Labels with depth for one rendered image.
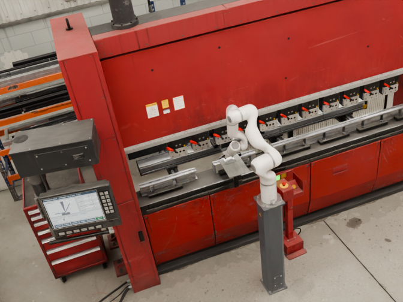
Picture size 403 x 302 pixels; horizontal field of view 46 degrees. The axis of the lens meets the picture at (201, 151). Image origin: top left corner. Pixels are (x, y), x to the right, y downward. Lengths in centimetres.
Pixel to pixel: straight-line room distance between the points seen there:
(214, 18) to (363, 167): 217
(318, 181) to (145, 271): 178
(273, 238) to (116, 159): 136
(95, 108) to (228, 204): 157
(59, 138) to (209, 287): 210
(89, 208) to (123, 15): 131
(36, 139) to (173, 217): 154
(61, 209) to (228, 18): 174
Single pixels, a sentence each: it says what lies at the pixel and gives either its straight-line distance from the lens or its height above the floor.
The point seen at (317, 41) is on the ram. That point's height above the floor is 187.
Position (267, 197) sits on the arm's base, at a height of 108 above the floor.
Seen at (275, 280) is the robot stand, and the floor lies 16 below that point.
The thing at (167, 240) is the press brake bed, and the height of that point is 40.
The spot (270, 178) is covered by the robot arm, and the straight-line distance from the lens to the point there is 341.
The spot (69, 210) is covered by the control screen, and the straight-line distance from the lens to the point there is 320.
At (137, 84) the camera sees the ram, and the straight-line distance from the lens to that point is 348.
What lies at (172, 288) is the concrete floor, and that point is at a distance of 444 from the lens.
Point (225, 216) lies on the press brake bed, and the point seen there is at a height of 46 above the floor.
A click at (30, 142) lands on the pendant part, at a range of 303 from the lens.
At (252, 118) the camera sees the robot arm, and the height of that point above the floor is 162.
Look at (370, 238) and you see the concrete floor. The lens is 478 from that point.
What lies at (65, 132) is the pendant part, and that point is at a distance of 302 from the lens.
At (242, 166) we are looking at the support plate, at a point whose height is 100.
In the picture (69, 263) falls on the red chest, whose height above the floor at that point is 26.
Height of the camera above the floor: 343
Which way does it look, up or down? 35 degrees down
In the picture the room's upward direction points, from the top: 9 degrees counter-clockwise
